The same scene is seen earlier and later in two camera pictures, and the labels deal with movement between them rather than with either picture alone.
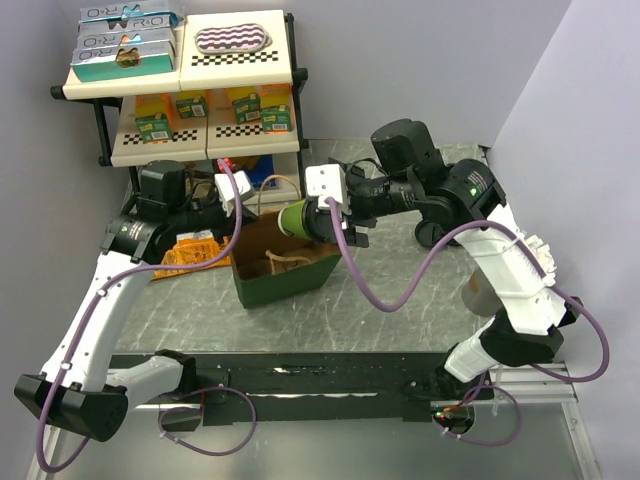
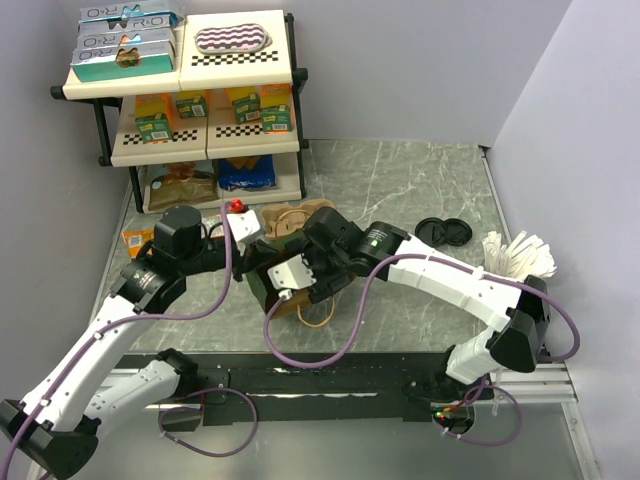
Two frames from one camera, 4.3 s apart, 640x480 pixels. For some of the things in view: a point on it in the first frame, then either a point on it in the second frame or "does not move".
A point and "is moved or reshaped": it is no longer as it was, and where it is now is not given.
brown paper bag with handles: x=271 y=264 is moved or reshaped
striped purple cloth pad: x=236 y=38 does not move
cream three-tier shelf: x=234 y=95 does not move
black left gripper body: x=226 y=220 → x=240 y=263
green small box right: x=248 y=108 does not move
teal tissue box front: x=123 y=60 does not move
